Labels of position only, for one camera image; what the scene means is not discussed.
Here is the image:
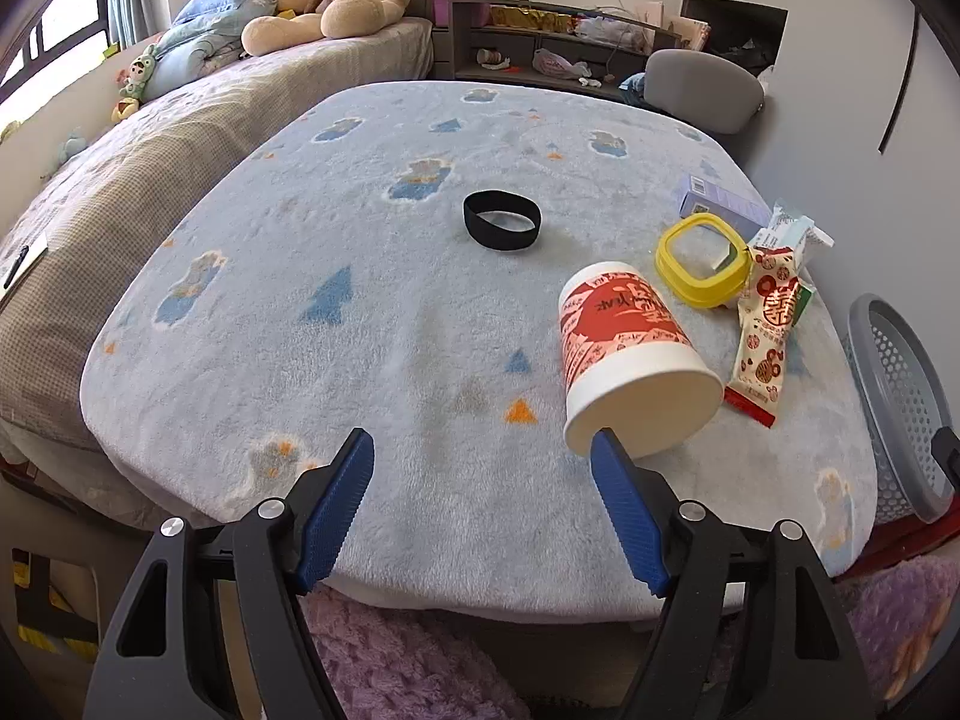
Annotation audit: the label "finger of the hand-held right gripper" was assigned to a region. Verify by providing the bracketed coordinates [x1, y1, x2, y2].
[930, 427, 960, 500]

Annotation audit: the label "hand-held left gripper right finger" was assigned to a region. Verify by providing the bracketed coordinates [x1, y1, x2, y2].
[589, 426, 878, 720]

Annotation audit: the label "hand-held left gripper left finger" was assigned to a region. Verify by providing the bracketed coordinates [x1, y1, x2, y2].
[82, 427, 376, 720]

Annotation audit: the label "grey perforated plastic basket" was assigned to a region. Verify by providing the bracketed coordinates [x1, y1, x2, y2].
[840, 294, 960, 526]

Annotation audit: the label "red and white paper cup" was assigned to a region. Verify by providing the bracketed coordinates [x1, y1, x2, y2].
[559, 261, 725, 460]

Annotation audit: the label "red patterned snack packet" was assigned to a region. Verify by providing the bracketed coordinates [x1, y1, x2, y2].
[724, 244, 815, 428]

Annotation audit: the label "white and green packet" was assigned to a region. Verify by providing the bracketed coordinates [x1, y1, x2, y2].
[746, 199, 835, 256]

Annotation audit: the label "purple fluffy rug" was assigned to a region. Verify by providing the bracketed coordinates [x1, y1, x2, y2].
[304, 562, 960, 720]

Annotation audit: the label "blue printed fleece blanket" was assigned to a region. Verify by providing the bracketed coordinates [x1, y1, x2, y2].
[79, 79, 878, 623]

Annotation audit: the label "black elastic band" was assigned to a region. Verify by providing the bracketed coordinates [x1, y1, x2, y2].
[463, 191, 542, 250]

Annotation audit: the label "purple carton box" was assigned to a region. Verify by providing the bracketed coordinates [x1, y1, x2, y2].
[679, 174, 772, 241]

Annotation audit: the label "bed with checked cover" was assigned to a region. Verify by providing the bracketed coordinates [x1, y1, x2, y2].
[0, 15, 436, 533]

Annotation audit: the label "grey chair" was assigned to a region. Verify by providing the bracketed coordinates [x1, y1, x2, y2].
[643, 50, 766, 136]

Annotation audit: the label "clear plastic bag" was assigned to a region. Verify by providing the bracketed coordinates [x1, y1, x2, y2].
[532, 49, 593, 80]

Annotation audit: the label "small green-hooded plush doll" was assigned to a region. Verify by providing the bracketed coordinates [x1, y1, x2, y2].
[116, 43, 162, 102]

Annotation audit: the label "grey desk shelf unit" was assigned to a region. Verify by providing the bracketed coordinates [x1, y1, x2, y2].
[448, 0, 676, 102]

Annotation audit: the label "gold snack packs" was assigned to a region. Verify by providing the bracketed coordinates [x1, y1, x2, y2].
[491, 6, 578, 28]

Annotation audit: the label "blue printed pillow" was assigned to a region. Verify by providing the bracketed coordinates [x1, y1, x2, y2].
[171, 0, 290, 27]

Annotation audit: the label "window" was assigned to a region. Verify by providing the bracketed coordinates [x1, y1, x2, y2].
[0, 0, 113, 91]

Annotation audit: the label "yellow square lid ring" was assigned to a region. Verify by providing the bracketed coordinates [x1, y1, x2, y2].
[655, 214, 753, 310]

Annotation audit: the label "black wardrobe handle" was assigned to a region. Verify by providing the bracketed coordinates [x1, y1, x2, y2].
[879, 11, 920, 152]

